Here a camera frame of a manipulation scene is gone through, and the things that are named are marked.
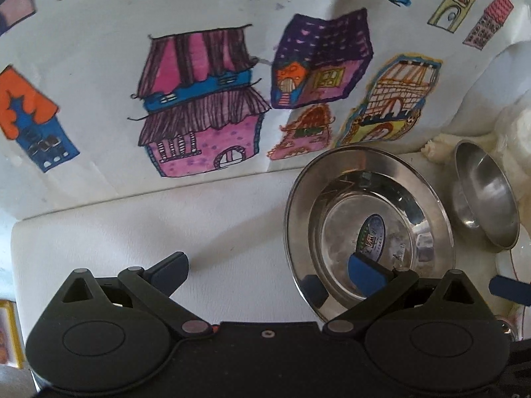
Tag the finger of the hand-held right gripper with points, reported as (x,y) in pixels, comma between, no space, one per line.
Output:
(508,289)

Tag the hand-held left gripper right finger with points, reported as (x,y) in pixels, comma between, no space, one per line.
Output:
(364,277)

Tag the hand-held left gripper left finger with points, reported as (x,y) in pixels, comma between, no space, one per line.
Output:
(171,268)

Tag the white red-rimmed plate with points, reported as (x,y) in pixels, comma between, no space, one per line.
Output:
(512,263)

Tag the large stainless steel plate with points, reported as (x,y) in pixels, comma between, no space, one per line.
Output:
(365,224)

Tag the small stainless steel bowl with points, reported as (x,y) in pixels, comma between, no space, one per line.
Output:
(483,199)

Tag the cream plush toy in plastic bag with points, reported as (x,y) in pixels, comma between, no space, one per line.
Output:
(512,132)

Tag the yellow picture frame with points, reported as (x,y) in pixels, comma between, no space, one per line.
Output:
(9,331)

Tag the colourful houses wall poster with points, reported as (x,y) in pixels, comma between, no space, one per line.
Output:
(199,70)

